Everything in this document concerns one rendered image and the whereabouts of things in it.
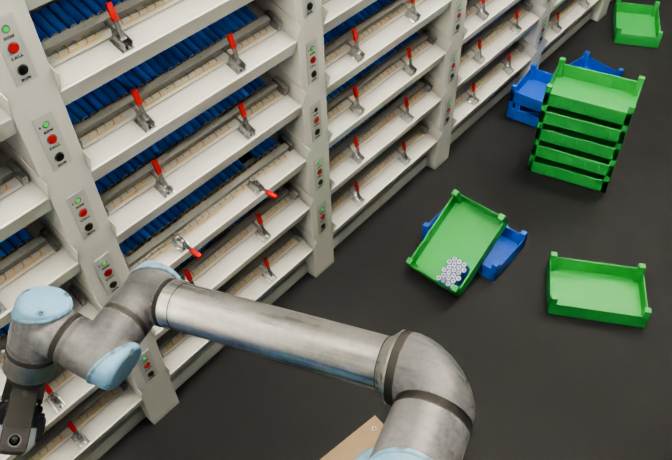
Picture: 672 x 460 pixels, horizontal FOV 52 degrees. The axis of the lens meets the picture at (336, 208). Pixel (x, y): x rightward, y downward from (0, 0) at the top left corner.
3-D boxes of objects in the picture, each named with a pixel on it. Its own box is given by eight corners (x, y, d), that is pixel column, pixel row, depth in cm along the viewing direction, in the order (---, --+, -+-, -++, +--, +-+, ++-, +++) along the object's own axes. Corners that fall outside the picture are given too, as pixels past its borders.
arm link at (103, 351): (150, 326, 117) (88, 293, 119) (108, 382, 110) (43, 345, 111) (150, 351, 124) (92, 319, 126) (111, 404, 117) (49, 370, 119)
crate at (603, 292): (638, 278, 231) (645, 263, 226) (644, 328, 218) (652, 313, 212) (546, 266, 236) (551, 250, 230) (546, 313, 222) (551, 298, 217)
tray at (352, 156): (437, 106, 250) (452, 82, 239) (327, 198, 219) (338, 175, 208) (396, 70, 254) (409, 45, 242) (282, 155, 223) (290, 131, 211)
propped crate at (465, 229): (460, 298, 228) (455, 292, 221) (410, 268, 237) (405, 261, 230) (508, 224, 231) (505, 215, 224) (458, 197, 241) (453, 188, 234)
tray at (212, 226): (303, 168, 200) (310, 150, 192) (136, 298, 169) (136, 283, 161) (255, 123, 204) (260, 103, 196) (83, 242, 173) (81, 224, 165)
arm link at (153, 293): (495, 336, 100) (132, 247, 127) (470, 409, 92) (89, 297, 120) (496, 381, 107) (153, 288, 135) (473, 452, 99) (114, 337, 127)
